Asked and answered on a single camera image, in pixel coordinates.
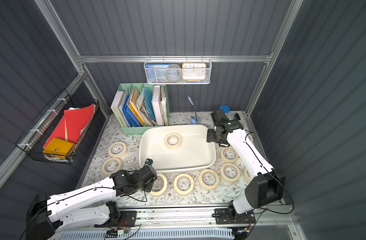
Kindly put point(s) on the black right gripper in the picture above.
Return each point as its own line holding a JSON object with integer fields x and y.
{"x": 213, "y": 135}

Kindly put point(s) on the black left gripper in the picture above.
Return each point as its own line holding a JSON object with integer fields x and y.
{"x": 148, "y": 176}

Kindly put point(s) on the masking tape roll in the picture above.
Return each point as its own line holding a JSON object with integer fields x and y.
{"x": 250, "y": 138}
{"x": 245, "y": 175}
{"x": 228, "y": 155}
{"x": 173, "y": 141}
{"x": 111, "y": 166}
{"x": 118, "y": 150}
{"x": 184, "y": 184}
{"x": 208, "y": 179}
{"x": 229, "y": 173}
{"x": 159, "y": 185}

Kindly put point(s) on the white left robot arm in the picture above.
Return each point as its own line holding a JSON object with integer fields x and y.
{"x": 90, "y": 205}

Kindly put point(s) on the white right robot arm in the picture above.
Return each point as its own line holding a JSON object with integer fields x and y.
{"x": 266, "y": 184}

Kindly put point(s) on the white plastic storage box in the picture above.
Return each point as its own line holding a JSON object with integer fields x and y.
{"x": 193, "y": 155}

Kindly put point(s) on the grey tape roll in basket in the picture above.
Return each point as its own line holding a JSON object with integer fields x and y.
{"x": 174, "y": 73}

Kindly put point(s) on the blue box in basket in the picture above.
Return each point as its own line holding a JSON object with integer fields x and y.
{"x": 156, "y": 72}

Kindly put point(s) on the clear tube of coloured pencils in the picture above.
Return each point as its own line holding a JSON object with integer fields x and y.
{"x": 225, "y": 108}

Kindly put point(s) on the green desktop file organizer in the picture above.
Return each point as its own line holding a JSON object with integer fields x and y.
{"x": 140, "y": 103}

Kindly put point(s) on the blue folders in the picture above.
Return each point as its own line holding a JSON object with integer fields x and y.
{"x": 128, "y": 114}

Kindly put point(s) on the yellow alarm clock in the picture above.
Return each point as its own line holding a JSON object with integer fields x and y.
{"x": 194, "y": 71}

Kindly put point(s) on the white binder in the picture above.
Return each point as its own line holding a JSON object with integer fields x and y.
{"x": 156, "y": 105}

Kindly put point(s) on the white book with green spine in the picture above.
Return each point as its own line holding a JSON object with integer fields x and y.
{"x": 115, "y": 107}

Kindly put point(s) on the red paper folder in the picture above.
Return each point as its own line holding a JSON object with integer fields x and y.
{"x": 73, "y": 124}

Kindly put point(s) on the black wire side basket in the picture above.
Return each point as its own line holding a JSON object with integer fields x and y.
{"x": 33, "y": 140}

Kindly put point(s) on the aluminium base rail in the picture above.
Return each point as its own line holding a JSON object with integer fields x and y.
{"x": 176, "y": 217}

